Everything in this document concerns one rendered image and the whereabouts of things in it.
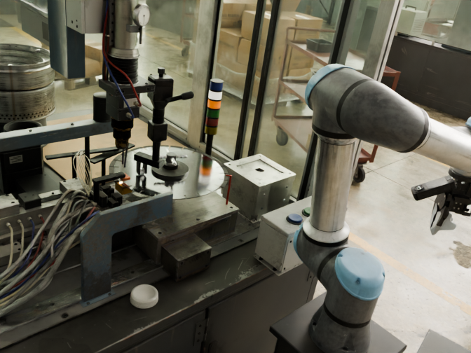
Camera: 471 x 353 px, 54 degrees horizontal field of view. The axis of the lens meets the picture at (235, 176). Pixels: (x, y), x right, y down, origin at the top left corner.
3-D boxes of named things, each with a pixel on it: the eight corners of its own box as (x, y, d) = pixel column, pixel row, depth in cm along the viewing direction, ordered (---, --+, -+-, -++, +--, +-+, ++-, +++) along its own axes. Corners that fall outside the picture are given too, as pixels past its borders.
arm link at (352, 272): (343, 329, 106) (358, 283, 99) (311, 290, 116) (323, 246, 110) (383, 318, 111) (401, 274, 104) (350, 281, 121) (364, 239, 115)
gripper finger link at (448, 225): (451, 243, 135) (462, 216, 131) (430, 239, 135) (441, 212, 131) (448, 237, 138) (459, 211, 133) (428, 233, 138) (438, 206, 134)
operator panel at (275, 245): (311, 229, 159) (321, 191, 152) (336, 246, 152) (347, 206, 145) (253, 256, 141) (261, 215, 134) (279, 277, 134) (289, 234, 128)
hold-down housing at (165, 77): (162, 135, 131) (167, 65, 122) (169, 142, 128) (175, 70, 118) (144, 138, 128) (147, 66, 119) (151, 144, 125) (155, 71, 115)
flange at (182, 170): (163, 158, 146) (163, 151, 145) (195, 168, 143) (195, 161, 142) (144, 171, 137) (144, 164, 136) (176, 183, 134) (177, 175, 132)
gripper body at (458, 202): (469, 219, 130) (486, 181, 124) (438, 213, 131) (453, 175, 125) (462, 205, 137) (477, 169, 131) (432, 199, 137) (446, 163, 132)
